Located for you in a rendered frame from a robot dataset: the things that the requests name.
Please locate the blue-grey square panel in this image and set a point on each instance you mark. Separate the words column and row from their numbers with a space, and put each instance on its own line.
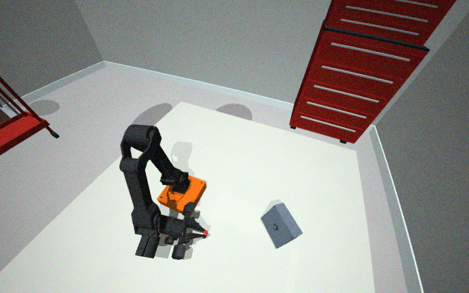
column 280, row 225

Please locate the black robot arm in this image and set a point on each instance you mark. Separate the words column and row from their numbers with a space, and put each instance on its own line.
column 146, row 216

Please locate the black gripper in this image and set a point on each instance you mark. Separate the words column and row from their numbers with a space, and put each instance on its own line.
column 175, row 227

